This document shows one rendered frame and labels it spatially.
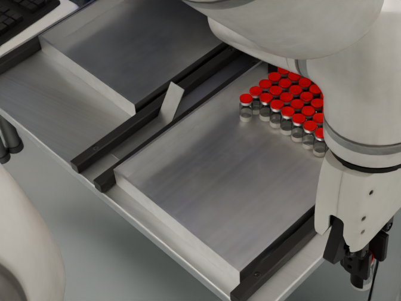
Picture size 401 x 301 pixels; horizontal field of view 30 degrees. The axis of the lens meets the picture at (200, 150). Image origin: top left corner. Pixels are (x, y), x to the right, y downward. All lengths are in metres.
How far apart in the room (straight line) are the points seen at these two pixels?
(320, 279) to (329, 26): 1.33
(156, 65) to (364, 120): 0.79
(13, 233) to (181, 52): 1.17
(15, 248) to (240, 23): 0.21
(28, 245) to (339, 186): 0.46
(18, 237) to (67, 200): 2.11
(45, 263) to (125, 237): 1.98
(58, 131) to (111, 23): 0.28
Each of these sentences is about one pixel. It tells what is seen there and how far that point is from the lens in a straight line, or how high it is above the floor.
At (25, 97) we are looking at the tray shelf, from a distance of 1.32.
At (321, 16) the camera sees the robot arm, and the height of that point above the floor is 1.53.
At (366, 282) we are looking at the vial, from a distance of 0.79.
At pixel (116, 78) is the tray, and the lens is 1.31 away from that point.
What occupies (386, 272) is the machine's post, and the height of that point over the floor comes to 0.51.
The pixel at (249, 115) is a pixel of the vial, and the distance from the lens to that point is 1.21.
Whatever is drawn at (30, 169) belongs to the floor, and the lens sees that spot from 2.40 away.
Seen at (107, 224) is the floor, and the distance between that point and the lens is 2.21.
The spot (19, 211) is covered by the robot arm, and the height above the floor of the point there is 1.62.
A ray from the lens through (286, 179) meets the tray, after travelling 1.14.
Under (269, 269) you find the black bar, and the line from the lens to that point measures 1.02.
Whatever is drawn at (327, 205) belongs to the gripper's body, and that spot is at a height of 1.24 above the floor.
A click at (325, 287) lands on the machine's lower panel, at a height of 0.31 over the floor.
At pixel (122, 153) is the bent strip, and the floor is 0.88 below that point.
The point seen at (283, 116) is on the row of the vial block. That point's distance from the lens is 1.17.
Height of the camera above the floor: 1.76
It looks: 48 degrees down
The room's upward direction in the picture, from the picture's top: 5 degrees counter-clockwise
